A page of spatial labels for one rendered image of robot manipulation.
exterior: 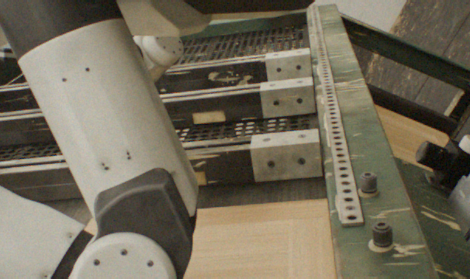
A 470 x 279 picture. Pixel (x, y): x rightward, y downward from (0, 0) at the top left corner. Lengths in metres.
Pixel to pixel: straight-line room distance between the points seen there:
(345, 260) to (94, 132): 0.41
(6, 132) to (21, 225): 1.07
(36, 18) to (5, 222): 0.16
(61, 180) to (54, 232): 0.66
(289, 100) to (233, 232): 0.52
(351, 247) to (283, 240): 0.13
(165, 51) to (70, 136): 0.50
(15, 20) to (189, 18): 0.20
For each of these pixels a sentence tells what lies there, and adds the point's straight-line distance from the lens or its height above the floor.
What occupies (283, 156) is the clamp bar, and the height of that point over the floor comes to 0.97.
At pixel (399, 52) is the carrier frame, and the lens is 2.43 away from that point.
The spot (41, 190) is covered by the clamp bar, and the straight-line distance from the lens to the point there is 1.16.
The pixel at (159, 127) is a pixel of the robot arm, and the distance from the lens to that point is 0.44.
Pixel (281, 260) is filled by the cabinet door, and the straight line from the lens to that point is 0.80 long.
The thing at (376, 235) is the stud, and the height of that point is 0.87.
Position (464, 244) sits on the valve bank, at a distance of 0.81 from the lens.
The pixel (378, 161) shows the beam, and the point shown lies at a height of 0.83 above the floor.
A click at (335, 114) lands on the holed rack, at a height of 0.88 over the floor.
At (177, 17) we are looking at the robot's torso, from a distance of 0.58.
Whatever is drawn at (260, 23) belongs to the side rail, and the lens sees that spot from 2.29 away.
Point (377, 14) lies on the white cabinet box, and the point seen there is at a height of 0.15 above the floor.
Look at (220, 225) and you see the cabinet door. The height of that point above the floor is 1.04.
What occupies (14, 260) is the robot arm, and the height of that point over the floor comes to 1.22.
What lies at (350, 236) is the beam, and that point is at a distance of 0.77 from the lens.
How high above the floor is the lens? 1.13
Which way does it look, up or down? 4 degrees down
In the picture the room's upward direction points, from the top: 68 degrees counter-clockwise
